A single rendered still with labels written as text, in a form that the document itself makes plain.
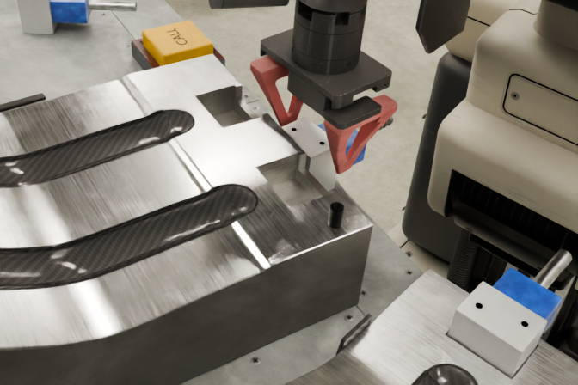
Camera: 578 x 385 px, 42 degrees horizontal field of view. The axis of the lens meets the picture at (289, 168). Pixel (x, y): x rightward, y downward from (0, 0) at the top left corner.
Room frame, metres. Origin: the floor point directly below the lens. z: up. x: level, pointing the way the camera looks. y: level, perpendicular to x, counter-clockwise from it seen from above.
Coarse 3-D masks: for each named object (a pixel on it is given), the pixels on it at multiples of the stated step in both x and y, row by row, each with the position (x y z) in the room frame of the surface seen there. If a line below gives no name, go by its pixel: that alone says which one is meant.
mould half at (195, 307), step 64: (192, 64) 0.59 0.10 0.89; (0, 128) 0.48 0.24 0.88; (64, 128) 0.49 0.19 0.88; (192, 128) 0.51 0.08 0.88; (256, 128) 0.50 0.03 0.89; (0, 192) 0.40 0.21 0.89; (64, 192) 0.41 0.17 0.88; (128, 192) 0.42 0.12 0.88; (192, 192) 0.42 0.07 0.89; (256, 192) 0.42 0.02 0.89; (192, 256) 0.36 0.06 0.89; (256, 256) 0.36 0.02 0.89; (320, 256) 0.38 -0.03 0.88; (0, 320) 0.28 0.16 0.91; (64, 320) 0.29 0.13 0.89; (128, 320) 0.30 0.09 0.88; (192, 320) 0.32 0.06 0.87; (256, 320) 0.35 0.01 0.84; (320, 320) 0.38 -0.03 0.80; (0, 384) 0.25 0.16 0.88; (64, 384) 0.27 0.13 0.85; (128, 384) 0.29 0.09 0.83
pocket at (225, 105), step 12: (204, 96) 0.55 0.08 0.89; (216, 96) 0.56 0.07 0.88; (228, 96) 0.56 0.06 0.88; (240, 96) 0.57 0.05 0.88; (216, 108) 0.56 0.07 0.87; (228, 108) 0.56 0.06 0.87; (240, 108) 0.56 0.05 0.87; (216, 120) 0.55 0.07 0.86; (228, 120) 0.55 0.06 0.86; (240, 120) 0.55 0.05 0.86
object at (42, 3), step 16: (32, 0) 0.77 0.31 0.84; (48, 0) 0.77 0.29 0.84; (64, 0) 0.78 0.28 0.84; (80, 0) 0.79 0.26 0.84; (96, 0) 0.80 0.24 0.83; (32, 16) 0.77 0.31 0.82; (48, 16) 0.77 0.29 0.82; (64, 16) 0.78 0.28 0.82; (80, 16) 0.78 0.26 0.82; (32, 32) 0.77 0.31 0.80; (48, 32) 0.77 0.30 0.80
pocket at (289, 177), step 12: (288, 156) 0.47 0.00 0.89; (300, 156) 0.47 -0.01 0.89; (264, 168) 0.46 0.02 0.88; (276, 168) 0.47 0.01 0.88; (288, 168) 0.47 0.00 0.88; (300, 168) 0.47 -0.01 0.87; (276, 180) 0.47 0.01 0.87; (288, 180) 0.47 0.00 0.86; (300, 180) 0.47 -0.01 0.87; (312, 180) 0.46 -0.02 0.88; (288, 192) 0.46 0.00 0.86; (300, 192) 0.46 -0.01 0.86; (312, 192) 0.45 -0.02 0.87; (324, 192) 0.45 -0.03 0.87; (288, 204) 0.44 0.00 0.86; (300, 204) 0.45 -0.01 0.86
